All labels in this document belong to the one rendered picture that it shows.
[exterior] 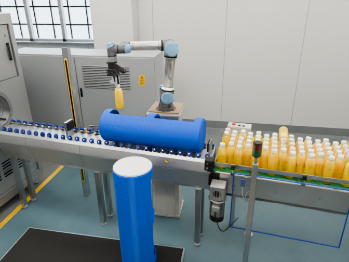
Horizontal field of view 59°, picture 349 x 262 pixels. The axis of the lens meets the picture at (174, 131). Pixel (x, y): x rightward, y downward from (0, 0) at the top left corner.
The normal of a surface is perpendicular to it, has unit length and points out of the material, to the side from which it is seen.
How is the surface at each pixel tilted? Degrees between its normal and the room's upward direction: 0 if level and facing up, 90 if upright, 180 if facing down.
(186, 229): 0
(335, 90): 90
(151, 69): 90
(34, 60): 90
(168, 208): 90
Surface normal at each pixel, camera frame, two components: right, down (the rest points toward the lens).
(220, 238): -0.01, -0.91
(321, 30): -0.18, 0.40
